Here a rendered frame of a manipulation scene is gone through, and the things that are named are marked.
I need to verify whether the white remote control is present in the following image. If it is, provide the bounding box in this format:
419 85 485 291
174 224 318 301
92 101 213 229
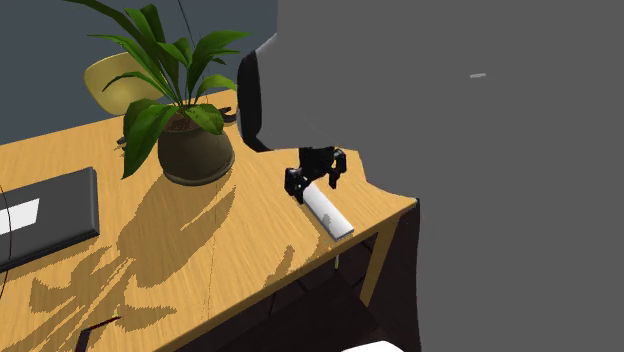
301 182 356 243

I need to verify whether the dark grey laptop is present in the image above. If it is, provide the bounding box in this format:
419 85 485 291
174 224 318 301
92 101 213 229
0 166 102 274

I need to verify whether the yellow chair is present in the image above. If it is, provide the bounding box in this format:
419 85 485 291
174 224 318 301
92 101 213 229
83 51 167 117

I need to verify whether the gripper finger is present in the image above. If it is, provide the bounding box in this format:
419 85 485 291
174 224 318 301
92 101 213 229
327 148 349 191
284 167 313 204

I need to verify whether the dark red thin rod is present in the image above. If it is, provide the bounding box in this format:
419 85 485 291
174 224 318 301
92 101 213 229
76 315 123 352

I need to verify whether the wooden table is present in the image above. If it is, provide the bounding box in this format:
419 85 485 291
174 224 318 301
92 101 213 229
0 89 419 352

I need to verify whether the green plant in brown pot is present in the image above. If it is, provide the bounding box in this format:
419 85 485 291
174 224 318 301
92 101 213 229
63 0 253 187

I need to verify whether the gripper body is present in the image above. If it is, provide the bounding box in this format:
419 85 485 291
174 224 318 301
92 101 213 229
297 145 339 184

